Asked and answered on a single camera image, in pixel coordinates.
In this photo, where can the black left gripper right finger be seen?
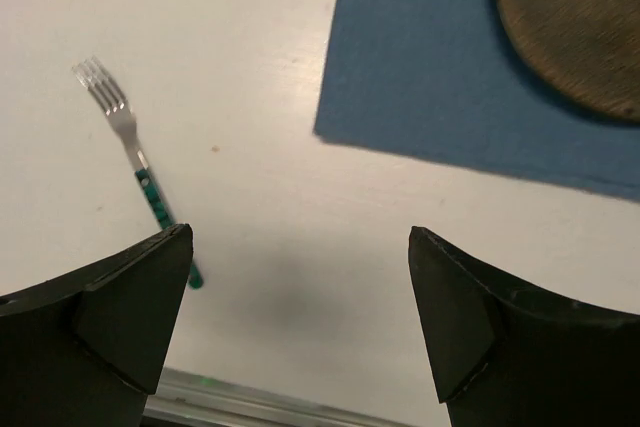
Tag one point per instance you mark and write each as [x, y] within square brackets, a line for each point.
[505, 352]

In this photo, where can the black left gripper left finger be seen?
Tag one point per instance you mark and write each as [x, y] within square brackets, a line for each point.
[87, 348]

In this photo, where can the blue cloth napkin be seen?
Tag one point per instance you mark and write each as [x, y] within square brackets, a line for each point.
[439, 80]

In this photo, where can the dark round plate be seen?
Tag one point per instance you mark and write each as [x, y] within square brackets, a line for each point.
[587, 50]

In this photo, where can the fork with green handle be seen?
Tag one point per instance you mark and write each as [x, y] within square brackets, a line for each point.
[112, 100]

